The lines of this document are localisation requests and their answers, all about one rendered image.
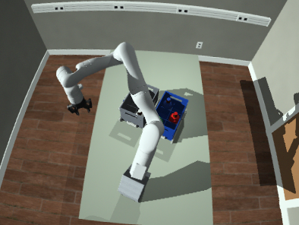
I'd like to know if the blue divided crate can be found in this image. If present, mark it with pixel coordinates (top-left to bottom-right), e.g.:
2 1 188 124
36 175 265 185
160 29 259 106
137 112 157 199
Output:
156 91 188 139

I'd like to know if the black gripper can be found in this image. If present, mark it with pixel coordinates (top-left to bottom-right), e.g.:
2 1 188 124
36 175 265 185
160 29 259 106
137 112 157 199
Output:
68 98 92 115

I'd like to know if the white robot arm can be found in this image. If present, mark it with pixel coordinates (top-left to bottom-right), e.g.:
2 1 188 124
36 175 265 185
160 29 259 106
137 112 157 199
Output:
56 42 165 181

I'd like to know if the dark blue bottle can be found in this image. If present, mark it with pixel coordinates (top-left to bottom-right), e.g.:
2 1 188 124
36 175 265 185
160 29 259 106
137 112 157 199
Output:
162 98 172 110

